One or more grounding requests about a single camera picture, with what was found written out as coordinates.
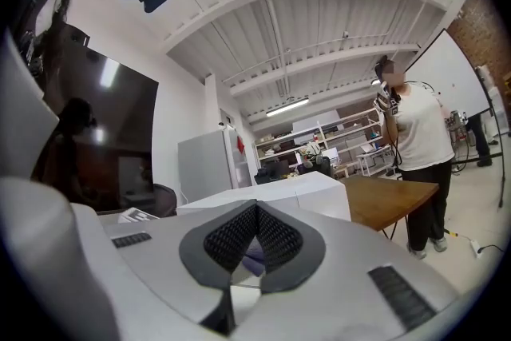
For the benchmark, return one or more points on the white microwave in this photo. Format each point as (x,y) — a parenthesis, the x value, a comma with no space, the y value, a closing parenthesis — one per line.
(311,191)

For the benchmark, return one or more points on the white shelving unit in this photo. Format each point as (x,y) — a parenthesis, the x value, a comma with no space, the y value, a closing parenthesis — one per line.
(339,136)

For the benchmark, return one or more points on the dark blue cloth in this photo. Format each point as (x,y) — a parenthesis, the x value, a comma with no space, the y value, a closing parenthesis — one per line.
(253,261)

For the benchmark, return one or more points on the white floor power strip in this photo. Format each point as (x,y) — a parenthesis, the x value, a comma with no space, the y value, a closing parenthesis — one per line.
(478,248)

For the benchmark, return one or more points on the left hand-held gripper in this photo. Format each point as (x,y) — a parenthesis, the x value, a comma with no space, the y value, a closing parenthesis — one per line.
(137,215)

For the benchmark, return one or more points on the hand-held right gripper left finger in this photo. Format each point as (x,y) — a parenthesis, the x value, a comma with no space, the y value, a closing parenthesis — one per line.
(171,251)

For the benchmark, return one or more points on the black high-back office chair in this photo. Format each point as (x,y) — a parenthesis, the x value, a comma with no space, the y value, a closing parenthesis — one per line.
(319,165)

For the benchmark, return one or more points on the long ceiling light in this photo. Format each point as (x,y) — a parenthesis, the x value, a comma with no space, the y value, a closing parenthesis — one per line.
(287,107)

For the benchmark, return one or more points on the red hanging pennant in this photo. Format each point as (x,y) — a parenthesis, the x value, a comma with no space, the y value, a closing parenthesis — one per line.
(240,143)

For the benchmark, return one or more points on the black floor stand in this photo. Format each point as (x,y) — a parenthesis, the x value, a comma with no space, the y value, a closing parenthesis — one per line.
(495,132)

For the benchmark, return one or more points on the large black curved monitor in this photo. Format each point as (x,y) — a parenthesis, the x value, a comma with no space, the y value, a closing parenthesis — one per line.
(120,112)

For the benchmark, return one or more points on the brown wooden table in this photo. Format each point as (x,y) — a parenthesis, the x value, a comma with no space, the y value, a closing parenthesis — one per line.
(383,199)

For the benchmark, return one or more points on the metal equipment rig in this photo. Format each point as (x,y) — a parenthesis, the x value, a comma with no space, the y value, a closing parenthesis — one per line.
(457,132)

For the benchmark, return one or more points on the white projector screen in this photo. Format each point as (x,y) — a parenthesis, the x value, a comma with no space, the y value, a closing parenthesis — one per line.
(447,76)

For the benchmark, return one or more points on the grey metal cabinet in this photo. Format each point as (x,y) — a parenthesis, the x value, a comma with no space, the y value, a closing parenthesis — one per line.
(207,163)

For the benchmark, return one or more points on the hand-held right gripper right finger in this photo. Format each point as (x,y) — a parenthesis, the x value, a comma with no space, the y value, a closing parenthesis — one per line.
(343,283)

